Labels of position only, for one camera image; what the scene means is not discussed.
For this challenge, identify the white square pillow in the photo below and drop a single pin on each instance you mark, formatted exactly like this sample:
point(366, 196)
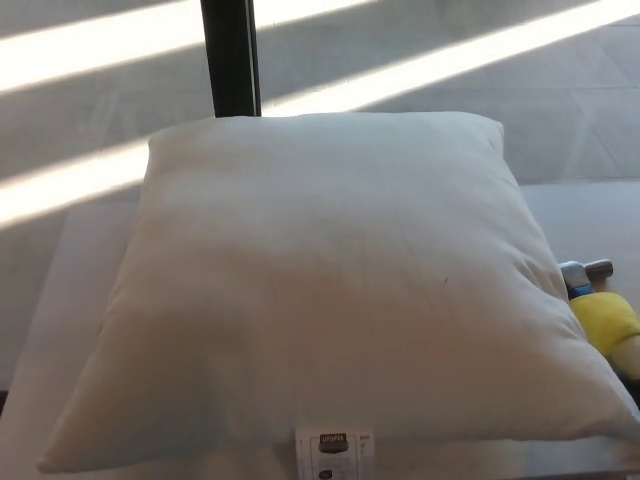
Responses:
point(320, 280)

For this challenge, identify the black vertical post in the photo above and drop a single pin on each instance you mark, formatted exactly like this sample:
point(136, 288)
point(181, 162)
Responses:
point(232, 55)

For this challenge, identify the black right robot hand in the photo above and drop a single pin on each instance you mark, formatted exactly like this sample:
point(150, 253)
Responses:
point(634, 382)

